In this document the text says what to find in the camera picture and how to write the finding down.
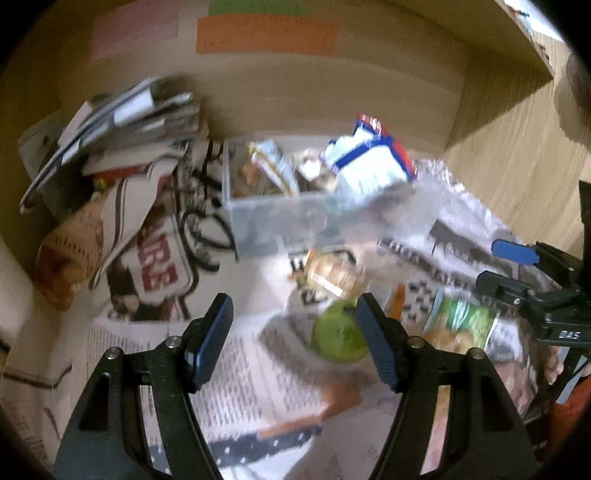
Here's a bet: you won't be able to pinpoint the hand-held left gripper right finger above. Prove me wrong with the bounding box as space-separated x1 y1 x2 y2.
355 293 532 480

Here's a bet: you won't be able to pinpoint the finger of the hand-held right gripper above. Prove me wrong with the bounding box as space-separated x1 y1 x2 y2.
475 270 537 319
491 239 585 287

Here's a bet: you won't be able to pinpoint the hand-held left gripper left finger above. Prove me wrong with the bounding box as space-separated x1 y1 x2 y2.
54 293 234 480

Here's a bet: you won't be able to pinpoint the green snack packet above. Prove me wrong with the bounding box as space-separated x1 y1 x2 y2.
424 288 502 352

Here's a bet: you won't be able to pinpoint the orange snack packet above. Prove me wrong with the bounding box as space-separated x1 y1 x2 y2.
390 283 408 320

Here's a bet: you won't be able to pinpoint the brown cracker packet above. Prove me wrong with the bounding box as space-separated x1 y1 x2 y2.
304 251 366 297

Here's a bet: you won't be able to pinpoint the clear plastic storage box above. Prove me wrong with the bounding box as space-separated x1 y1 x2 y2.
222 137 445 260

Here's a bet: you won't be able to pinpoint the blue white snack packet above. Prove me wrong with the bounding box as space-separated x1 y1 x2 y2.
322 114 419 200

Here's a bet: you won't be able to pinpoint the white yellow snack packet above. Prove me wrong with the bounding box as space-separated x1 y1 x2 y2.
247 140 302 195

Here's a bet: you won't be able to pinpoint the newspaper sheets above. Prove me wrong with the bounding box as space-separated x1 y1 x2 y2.
0 157 542 480

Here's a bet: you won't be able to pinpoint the stack of papers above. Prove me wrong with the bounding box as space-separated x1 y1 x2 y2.
18 76 209 214

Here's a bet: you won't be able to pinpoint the orange sticky note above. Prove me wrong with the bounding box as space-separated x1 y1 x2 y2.
196 17 338 57

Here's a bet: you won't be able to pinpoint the pink sticky note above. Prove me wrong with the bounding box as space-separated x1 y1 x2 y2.
90 6 180 61

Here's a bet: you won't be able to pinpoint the green sticky note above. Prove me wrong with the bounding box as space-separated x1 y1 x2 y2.
207 0 306 17

